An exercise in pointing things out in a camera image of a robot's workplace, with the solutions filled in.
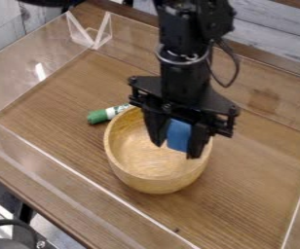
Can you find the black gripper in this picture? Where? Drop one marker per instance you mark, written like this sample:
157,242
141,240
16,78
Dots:
181,95

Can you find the blue foam block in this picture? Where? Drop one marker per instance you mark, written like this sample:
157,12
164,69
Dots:
179,135

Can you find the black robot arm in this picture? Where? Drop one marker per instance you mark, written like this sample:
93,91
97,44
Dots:
192,28

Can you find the brown wooden bowl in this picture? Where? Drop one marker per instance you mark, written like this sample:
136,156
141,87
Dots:
155,170

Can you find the green white marker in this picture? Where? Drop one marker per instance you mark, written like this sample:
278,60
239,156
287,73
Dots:
104,115

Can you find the black metal base bracket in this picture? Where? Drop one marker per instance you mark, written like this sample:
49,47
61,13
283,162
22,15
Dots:
18,238

